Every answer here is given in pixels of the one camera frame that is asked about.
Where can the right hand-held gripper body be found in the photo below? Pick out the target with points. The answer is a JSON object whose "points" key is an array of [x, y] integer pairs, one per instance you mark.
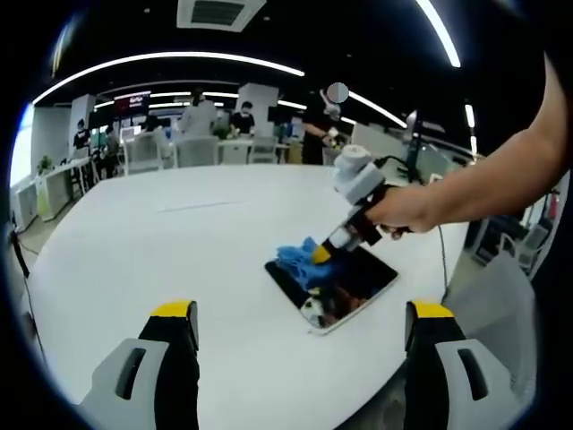
{"points": [[360, 179]]}

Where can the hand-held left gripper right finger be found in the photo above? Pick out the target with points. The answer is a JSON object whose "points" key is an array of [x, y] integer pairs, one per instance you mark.
{"points": [[430, 358]]}

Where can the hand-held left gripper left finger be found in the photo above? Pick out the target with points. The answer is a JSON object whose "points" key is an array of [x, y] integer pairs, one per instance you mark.
{"points": [[174, 358]]}

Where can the black tablet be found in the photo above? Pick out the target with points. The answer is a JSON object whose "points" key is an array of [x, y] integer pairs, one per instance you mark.
{"points": [[353, 282]]}

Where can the blue cleaning cloth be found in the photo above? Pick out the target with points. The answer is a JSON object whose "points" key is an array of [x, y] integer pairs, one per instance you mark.
{"points": [[300, 262]]}

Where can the person's right hand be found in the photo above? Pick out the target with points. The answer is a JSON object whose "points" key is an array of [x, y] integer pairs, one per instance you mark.
{"points": [[405, 210]]}

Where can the grey chair back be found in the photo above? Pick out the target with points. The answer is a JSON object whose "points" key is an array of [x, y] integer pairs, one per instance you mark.
{"points": [[497, 322]]}

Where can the white mesh office chair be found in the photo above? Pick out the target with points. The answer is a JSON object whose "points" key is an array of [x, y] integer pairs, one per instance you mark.
{"points": [[263, 150], [197, 151], [528, 248], [143, 154]]}

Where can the green potted plant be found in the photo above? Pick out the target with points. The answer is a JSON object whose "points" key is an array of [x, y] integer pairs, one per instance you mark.
{"points": [[45, 165], [221, 131]]}

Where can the curved ceiling light strip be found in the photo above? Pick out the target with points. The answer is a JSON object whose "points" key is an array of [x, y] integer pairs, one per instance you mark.
{"points": [[170, 58], [441, 31]]}

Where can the ceiling air vent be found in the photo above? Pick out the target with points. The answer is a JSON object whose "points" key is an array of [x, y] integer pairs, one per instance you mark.
{"points": [[221, 13]]}

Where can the red wall screen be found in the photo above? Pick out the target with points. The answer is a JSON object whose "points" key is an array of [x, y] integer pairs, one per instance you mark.
{"points": [[132, 103]]}

